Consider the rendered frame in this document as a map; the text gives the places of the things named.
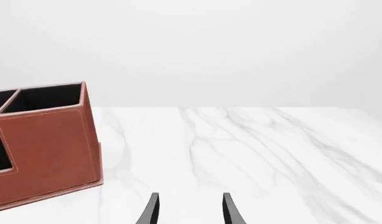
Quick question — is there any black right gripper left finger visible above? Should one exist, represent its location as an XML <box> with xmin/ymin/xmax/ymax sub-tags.
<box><xmin>135</xmin><ymin>192</ymin><xmax>160</xmax><ymax>224</ymax></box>

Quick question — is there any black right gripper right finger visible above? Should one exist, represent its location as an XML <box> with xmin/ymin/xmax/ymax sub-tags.
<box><xmin>222</xmin><ymin>192</ymin><xmax>248</xmax><ymax>224</ymax></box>

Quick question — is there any red-brown desk caddy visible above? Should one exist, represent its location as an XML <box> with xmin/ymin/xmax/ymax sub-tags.
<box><xmin>0</xmin><ymin>80</ymin><xmax>105</xmax><ymax>213</ymax></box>

